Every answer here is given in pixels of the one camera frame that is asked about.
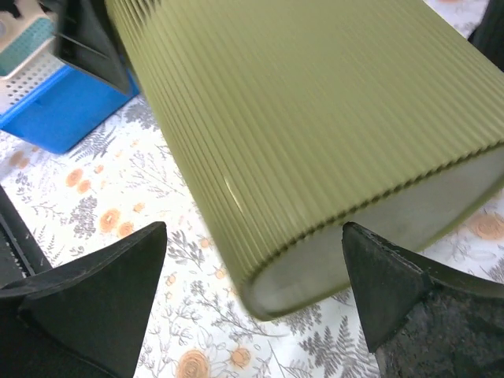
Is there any floral table mat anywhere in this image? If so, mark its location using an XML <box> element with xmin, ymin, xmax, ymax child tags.
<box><xmin>0</xmin><ymin>0</ymin><xmax>504</xmax><ymax>378</ymax></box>

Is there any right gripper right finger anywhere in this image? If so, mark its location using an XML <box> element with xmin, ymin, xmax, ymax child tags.
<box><xmin>343</xmin><ymin>223</ymin><xmax>503</xmax><ymax>377</ymax></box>

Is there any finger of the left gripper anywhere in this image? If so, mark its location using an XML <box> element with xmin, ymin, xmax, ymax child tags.
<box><xmin>53</xmin><ymin>0</ymin><xmax>131</xmax><ymax>94</ymax></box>

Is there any green mesh basket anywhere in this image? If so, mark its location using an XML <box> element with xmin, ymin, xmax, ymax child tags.
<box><xmin>106</xmin><ymin>1</ymin><xmax>503</xmax><ymax>321</ymax></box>

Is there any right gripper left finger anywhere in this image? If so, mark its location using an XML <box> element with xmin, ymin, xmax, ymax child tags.
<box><xmin>1</xmin><ymin>221</ymin><xmax>167</xmax><ymax>377</ymax></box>

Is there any blue plastic tray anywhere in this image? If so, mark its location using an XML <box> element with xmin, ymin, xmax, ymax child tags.
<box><xmin>1</xmin><ymin>66</ymin><xmax>139</xmax><ymax>154</ymax></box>

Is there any white plastic basin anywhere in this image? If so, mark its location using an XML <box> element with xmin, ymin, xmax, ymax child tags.
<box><xmin>0</xmin><ymin>9</ymin><xmax>66</xmax><ymax>115</ymax></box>

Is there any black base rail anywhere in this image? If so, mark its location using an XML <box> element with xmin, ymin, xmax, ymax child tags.
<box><xmin>0</xmin><ymin>187</ymin><xmax>52</xmax><ymax>287</ymax></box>

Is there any large black plastic bin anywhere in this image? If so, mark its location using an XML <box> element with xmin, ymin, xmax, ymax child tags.
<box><xmin>468</xmin><ymin>0</ymin><xmax>504</xmax><ymax>71</ymax></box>

